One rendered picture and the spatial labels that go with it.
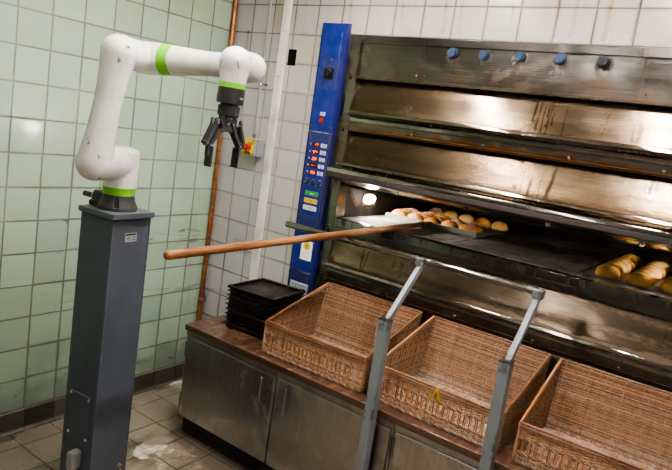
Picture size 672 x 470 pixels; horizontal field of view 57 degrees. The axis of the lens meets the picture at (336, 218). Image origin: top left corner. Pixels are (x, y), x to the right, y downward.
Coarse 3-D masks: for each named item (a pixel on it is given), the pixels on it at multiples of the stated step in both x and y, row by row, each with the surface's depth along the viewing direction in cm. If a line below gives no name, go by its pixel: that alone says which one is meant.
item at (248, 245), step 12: (372, 228) 284; (384, 228) 293; (396, 228) 302; (408, 228) 313; (264, 240) 223; (276, 240) 228; (288, 240) 233; (300, 240) 239; (312, 240) 246; (168, 252) 186; (180, 252) 190; (192, 252) 194; (204, 252) 198; (216, 252) 203
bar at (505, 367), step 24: (336, 240) 274; (360, 240) 267; (432, 264) 246; (408, 288) 244; (528, 288) 224; (528, 312) 219; (384, 336) 234; (384, 360) 237; (504, 360) 208; (504, 384) 207; (504, 408) 211; (360, 456) 242
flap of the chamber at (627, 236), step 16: (336, 176) 299; (352, 176) 294; (400, 192) 288; (416, 192) 275; (432, 192) 270; (480, 208) 264; (496, 208) 254; (512, 208) 250; (544, 224) 258; (560, 224) 243; (576, 224) 236; (592, 224) 233; (624, 240) 238; (640, 240) 226; (656, 240) 220
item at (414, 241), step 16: (336, 224) 318; (352, 224) 313; (368, 224) 313; (400, 240) 297; (416, 240) 292; (432, 240) 292; (464, 256) 278; (480, 256) 274; (496, 256) 274; (528, 272) 262; (544, 272) 258; (560, 272) 258; (592, 288) 247; (608, 288) 244; (624, 288) 244; (640, 304) 237; (656, 304) 234
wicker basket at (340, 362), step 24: (288, 312) 294; (312, 312) 311; (336, 312) 312; (360, 312) 305; (384, 312) 299; (408, 312) 292; (264, 336) 283; (288, 336) 275; (312, 336) 311; (336, 336) 309; (360, 336) 302; (288, 360) 275; (312, 360) 280; (336, 360) 261; (360, 360) 253; (360, 384) 254
